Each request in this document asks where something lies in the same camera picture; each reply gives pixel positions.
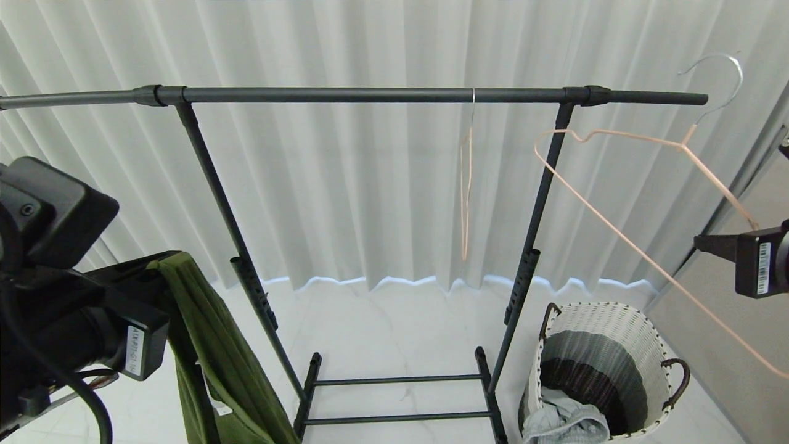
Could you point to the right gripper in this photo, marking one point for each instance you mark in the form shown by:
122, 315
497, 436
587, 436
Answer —
747, 265

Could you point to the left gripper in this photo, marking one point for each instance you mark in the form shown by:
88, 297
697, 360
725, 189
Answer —
74, 333

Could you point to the pink clothes hanger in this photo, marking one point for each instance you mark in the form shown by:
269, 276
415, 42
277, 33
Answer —
683, 145
463, 216

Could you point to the green printed T-shirt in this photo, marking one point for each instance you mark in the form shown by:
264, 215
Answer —
228, 370

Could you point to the white laundry basket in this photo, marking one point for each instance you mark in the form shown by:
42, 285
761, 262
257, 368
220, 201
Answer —
610, 320

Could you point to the black clothes rack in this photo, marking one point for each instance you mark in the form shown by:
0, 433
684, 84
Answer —
370, 95

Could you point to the pale grey shorts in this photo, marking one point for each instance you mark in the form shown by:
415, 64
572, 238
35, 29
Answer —
564, 428

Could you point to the white curtain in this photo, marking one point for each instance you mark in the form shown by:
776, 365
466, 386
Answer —
370, 185

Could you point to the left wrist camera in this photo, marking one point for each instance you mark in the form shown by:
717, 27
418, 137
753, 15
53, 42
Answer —
55, 209

